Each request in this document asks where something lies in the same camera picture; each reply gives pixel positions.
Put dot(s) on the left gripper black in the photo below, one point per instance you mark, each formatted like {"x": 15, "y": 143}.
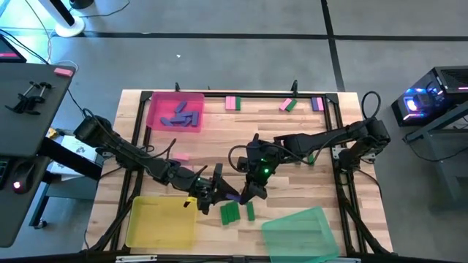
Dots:
{"x": 204, "y": 190}

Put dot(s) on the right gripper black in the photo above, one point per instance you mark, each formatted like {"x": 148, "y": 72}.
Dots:
{"x": 261, "y": 164}

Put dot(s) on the computer monitor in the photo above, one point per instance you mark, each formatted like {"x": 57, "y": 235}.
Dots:
{"x": 9, "y": 51}

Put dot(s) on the black round base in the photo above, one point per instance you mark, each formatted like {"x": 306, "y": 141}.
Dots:
{"x": 81, "y": 3}

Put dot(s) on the green translucent plastic bin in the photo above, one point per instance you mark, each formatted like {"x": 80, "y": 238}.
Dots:
{"x": 300, "y": 237}

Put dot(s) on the black lit computer tower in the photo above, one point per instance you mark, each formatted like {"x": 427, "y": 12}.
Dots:
{"x": 449, "y": 82}

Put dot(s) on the black aluminium table frame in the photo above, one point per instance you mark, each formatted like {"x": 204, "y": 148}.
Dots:
{"x": 263, "y": 95}

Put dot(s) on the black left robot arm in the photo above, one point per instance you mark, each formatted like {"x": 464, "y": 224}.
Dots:
{"x": 128, "y": 153}

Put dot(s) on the black table edge clamp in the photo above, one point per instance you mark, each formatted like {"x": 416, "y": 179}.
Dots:
{"x": 294, "y": 87}
{"x": 177, "y": 87}

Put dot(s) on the black desk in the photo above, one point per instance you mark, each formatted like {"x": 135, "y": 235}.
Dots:
{"x": 22, "y": 128}

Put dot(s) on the black bar clamp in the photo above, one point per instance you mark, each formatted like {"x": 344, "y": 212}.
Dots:
{"x": 25, "y": 104}
{"x": 36, "y": 99}

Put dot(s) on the small yellow block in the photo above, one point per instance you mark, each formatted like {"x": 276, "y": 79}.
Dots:
{"x": 191, "y": 200}

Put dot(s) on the white printed booklet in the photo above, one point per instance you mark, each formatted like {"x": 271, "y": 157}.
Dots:
{"x": 78, "y": 146}

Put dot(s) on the white tower fan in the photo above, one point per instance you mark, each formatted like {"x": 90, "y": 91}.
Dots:
{"x": 71, "y": 27}

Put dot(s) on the silver metal bracket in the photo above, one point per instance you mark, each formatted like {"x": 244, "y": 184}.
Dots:
{"x": 337, "y": 150}

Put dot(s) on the grey metal stand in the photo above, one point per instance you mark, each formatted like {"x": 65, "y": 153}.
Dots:
{"x": 435, "y": 122}

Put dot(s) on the black computer mouse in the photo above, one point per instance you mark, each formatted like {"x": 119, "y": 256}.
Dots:
{"x": 22, "y": 179}

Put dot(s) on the small yellow object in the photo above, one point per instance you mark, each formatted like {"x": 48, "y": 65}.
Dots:
{"x": 53, "y": 133}

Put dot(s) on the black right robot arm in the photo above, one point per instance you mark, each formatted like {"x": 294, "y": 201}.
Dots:
{"x": 321, "y": 139}

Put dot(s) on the pink translucent plastic bin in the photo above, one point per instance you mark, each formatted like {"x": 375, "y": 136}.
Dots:
{"x": 157, "y": 106}

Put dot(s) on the yellow translucent plastic bin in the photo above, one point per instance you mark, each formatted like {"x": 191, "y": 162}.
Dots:
{"x": 161, "y": 223}

